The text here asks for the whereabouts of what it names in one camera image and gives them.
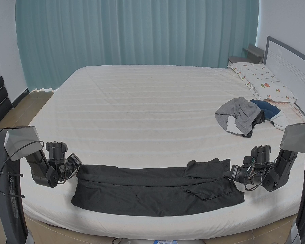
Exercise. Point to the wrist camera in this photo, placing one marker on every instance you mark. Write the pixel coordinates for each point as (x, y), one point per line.
(64, 147)
(247, 160)

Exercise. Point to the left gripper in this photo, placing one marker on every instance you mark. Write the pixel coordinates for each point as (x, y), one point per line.
(68, 170)

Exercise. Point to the black T-shirt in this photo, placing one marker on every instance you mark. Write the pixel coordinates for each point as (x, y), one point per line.
(155, 187)

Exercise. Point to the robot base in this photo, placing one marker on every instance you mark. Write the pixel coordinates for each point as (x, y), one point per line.
(165, 242)

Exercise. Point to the blue-green curtain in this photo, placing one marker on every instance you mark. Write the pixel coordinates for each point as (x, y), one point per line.
(188, 21)
(66, 34)

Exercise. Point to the pile of clothes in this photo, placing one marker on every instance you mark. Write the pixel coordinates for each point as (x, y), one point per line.
(239, 113)

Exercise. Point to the bed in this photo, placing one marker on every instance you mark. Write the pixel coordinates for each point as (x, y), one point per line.
(142, 105)

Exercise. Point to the grey bedside table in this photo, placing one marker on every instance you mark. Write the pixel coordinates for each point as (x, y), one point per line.
(251, 53)

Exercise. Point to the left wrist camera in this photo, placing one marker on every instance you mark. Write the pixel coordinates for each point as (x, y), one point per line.
(64, 147)

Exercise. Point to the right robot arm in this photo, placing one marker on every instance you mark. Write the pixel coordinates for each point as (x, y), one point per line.
(284, 166)

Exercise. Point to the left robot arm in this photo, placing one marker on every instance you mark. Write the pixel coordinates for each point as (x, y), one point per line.
(15, 187)

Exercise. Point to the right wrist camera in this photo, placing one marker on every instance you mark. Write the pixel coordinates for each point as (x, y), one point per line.
(247, 160)

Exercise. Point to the white printed pillow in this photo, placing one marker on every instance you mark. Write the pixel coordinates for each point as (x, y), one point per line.
(261, 81)

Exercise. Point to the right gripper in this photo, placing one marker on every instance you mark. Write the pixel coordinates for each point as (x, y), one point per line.
(244, 175)

